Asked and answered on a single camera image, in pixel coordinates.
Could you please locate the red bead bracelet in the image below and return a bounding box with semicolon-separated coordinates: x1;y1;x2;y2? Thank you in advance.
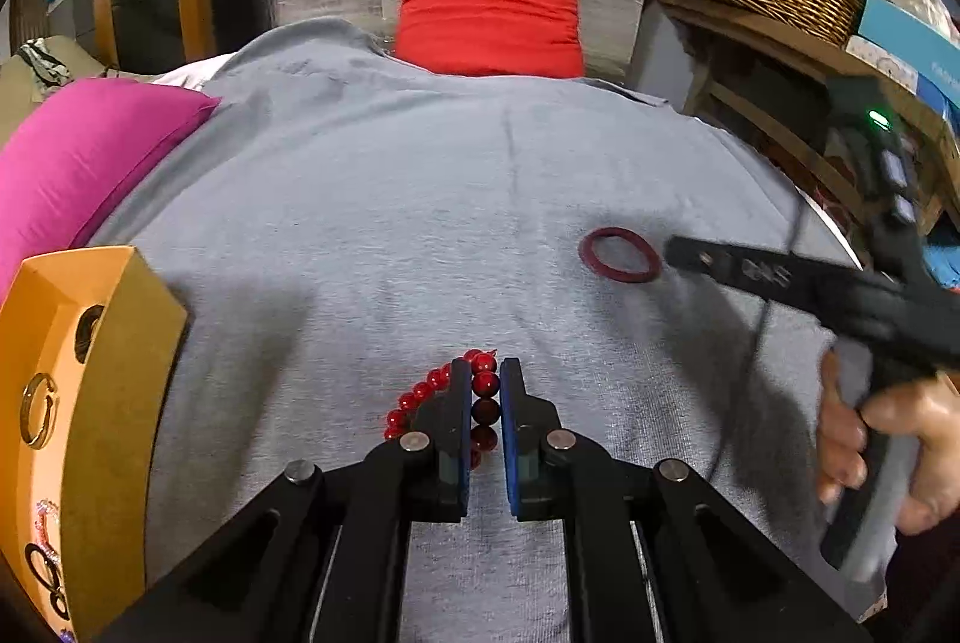
382;347;503;471

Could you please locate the black hair tie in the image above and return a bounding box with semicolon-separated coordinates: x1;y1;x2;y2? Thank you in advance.
22;539;74;622

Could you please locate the person right hand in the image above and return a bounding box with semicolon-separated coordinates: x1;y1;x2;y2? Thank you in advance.
815;349;958;536

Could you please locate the wooden shelf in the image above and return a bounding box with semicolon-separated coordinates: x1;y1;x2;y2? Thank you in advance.
659;0;958;232

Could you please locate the blue box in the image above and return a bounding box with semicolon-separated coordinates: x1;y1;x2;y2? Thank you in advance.
857;0;960;106

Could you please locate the orange cardboard box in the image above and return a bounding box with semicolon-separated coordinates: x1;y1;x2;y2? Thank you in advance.
2;247;187;641

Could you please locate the grey blanket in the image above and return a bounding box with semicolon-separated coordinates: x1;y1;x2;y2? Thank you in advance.
94;19;877;615

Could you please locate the magenta pillow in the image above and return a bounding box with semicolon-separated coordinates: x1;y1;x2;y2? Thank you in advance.
2;77;220;290

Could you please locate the red pillow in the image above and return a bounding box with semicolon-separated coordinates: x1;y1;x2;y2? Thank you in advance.
394;0;586;79

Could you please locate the black cable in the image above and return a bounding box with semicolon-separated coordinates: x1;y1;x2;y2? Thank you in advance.
704;191;809;487

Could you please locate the maroon hair tie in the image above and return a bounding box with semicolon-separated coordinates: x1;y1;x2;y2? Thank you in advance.
577;225;666;284

